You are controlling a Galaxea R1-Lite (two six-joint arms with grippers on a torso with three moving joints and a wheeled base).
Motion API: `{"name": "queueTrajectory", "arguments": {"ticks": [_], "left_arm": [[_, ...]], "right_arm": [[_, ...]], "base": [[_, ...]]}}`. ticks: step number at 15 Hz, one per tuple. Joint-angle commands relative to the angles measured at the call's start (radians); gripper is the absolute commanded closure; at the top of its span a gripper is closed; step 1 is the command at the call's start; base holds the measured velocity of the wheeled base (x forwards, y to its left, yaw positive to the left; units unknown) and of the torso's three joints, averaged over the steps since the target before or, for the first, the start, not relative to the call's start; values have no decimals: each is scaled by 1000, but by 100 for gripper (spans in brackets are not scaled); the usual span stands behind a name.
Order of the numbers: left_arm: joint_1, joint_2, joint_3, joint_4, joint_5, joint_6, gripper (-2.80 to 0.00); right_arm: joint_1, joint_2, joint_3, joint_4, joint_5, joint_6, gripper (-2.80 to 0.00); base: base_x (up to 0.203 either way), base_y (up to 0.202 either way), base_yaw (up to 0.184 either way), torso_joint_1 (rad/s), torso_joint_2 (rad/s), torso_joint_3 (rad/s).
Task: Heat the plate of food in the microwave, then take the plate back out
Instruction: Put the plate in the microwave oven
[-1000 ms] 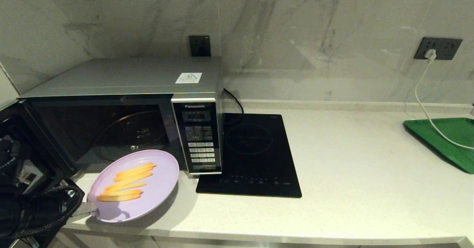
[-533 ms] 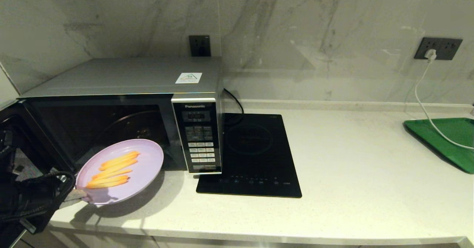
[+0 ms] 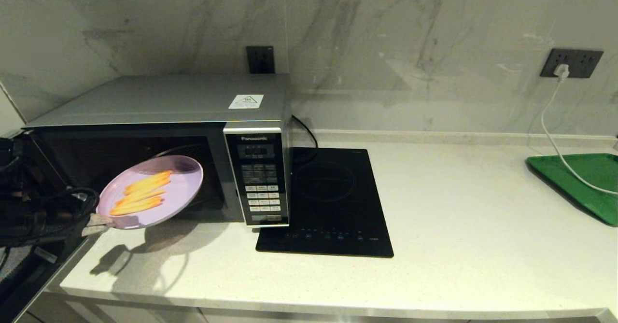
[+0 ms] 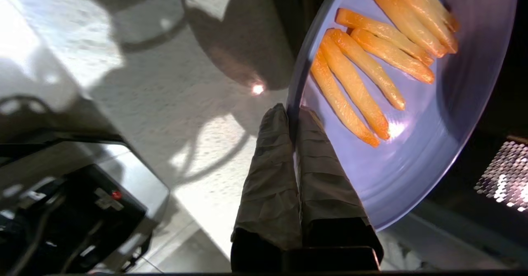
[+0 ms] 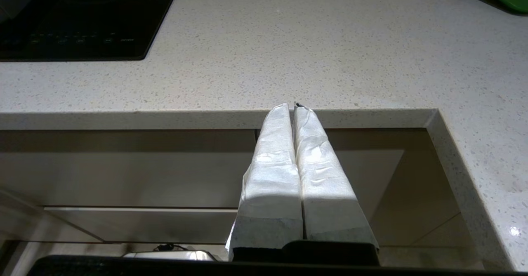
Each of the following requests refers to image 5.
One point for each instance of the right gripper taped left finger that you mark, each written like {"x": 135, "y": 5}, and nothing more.
{"x": 272, "y": 185}

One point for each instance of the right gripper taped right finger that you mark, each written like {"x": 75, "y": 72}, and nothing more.
{"x": 326, "y": 193}

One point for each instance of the silver black robot base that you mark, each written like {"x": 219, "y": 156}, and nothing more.
{"x": 185, "y": 255}

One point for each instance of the black induction cooktop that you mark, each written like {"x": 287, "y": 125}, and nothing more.
{"x": 103, "y": 12}

